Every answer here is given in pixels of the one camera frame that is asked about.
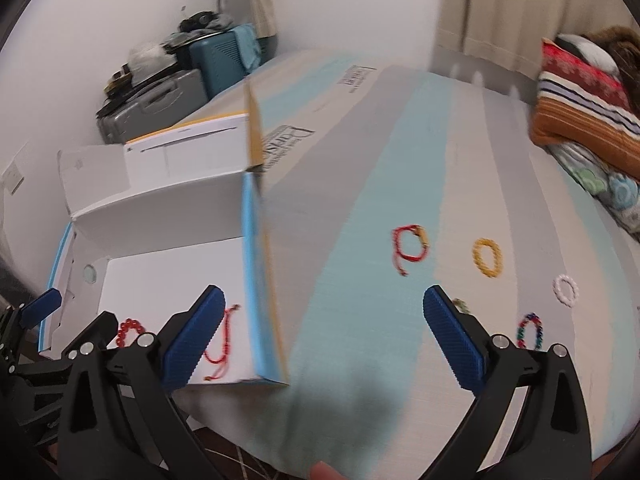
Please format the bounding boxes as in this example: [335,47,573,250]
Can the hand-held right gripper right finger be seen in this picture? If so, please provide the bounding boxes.
[420,285,593,480]

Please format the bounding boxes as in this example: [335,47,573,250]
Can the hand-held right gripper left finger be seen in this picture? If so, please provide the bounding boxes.
[59,285,236,480]

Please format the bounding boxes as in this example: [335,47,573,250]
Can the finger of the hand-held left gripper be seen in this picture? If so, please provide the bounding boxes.
[0,287,64,356]

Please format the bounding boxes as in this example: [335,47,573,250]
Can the yellow bead bracelet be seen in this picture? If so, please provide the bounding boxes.
[472,237,503,278]

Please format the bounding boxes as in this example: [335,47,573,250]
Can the red braided bracelet gold bar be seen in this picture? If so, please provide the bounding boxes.
[391,225,431,277]

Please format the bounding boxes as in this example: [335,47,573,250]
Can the white cardboard box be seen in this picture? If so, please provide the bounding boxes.
[37,80,291,388]

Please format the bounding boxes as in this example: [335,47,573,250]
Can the person's right hand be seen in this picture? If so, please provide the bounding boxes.
[308,462,347,480]

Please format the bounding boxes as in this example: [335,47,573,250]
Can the striped bed mattress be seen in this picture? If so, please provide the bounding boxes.
[172,50,640,480]

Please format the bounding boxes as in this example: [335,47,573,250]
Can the floral quilt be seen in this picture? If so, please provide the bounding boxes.
[547,141,640,246]

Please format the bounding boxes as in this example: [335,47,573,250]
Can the grey hard suitcase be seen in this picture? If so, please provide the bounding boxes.
[96,67,208,145]

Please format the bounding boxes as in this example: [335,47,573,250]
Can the dark flat items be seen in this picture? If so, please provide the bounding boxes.
[102,62,136,98]

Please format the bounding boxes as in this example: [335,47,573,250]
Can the striped folded blanket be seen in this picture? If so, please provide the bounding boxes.
[529,37,640,178]

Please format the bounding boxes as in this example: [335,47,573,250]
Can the white plastic bag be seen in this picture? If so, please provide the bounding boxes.
[127,40,168,68]

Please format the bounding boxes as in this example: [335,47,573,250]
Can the teal hard suitcase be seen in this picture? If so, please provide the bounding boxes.
[187,24,258,101]

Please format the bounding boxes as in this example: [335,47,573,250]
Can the light blue cloth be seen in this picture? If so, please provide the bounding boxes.
[232,24,263,68]

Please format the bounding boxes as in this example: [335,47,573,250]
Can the black clothing pile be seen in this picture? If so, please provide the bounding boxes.
[179,10,235,36]

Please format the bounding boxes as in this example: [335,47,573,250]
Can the wide beige curtain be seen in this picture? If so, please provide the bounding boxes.
[432,0,640,83]

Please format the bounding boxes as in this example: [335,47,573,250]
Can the dark furry blanket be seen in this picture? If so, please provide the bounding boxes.
[556,26,640,81]

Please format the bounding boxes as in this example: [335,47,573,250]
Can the thin red cord bracelet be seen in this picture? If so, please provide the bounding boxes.
[202,304,241,381]

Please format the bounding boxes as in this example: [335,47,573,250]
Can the multicolour bead bracelet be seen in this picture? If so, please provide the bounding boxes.
[515,311,546,351]

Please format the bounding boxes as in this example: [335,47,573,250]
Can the red bead bracelet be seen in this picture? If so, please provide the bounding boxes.
[115,317,151,348]

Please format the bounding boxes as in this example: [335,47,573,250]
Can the white bead bracelet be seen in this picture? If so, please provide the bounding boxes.
[552,274,581,307]

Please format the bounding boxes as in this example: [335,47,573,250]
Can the white wall socket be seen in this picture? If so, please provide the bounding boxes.
[2,162,25,195]

